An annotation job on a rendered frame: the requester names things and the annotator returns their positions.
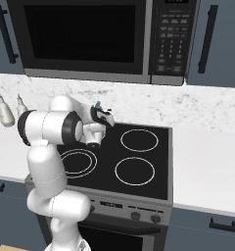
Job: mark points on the dark oven knob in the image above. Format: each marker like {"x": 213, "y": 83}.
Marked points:
{"x": 92, "y": 208}
{"x": 155, "y": 218}
{"x": 135, "y": 215}

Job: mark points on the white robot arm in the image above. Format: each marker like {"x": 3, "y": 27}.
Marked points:
{"x": 46, "y": 163}

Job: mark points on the blue-grey wall cupboard door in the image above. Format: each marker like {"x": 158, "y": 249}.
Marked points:
{"x": 225, "y": 42}
{"x": 2, "y": 39}

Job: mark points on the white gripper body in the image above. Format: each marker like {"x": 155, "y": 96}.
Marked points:
{"x": 94, "y": 134}

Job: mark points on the blue-grey drawer front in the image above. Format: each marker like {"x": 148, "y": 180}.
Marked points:
{"x": 201, "y": 233}
{"x": 11, "y": 215}

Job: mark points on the black glass hob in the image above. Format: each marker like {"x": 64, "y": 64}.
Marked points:
{"x": 135, "y": 160}

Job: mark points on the black and steel microwave oven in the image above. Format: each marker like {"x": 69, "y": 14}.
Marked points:
{"x": 83, "y": 36}

